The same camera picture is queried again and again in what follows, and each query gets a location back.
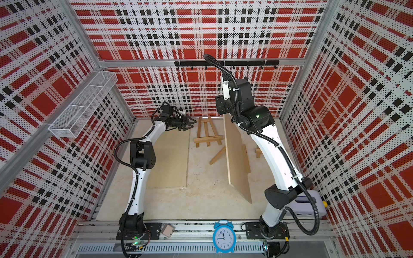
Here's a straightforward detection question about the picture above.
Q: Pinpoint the blue alarm clock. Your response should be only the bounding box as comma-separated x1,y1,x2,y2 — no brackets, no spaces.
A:
213,220,237,254

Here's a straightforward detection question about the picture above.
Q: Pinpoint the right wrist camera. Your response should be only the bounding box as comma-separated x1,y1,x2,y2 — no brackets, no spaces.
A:
222,77,255,110

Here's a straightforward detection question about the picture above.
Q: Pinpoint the lavender toaster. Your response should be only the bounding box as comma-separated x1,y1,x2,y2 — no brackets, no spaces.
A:
288,190,327,218

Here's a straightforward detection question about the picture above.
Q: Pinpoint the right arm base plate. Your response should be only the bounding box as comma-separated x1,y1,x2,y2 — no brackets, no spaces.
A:
245,222,290,240

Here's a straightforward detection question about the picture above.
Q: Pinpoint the small brown square block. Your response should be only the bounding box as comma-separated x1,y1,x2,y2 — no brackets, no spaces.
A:
161,224,175,238

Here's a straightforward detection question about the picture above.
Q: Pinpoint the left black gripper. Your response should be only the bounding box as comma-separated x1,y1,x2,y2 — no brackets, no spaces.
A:
170,114,197,131

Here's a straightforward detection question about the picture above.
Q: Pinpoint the wooden board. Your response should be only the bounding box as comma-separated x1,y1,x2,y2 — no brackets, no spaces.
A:
223,114,252,204
146,130,190,189

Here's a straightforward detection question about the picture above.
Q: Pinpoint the black hook rail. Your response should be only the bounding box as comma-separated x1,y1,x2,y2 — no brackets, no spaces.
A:
174,60,280,69

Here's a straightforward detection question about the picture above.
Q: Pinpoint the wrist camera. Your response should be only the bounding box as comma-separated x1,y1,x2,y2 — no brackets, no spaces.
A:
159,103,186,119
222,77,255,110

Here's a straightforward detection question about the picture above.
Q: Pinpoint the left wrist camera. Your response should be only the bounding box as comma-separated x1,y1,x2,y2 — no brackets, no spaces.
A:
159,103,186,119

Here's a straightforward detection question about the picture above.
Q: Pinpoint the small wooden easel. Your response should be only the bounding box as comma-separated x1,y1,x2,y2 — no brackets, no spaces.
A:
255,148,262,159

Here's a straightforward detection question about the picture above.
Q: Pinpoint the white wire mesh basket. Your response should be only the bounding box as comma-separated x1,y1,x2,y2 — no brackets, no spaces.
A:
48,71,118,138

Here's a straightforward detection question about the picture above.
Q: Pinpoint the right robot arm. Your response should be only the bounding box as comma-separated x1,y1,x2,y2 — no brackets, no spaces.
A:
203,54,321,239

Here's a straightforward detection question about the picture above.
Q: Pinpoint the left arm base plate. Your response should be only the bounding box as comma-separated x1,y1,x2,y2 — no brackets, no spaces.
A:
116,223,162,241

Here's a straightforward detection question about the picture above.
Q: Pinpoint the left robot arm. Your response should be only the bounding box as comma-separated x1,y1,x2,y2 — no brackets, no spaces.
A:
114,102,196,240

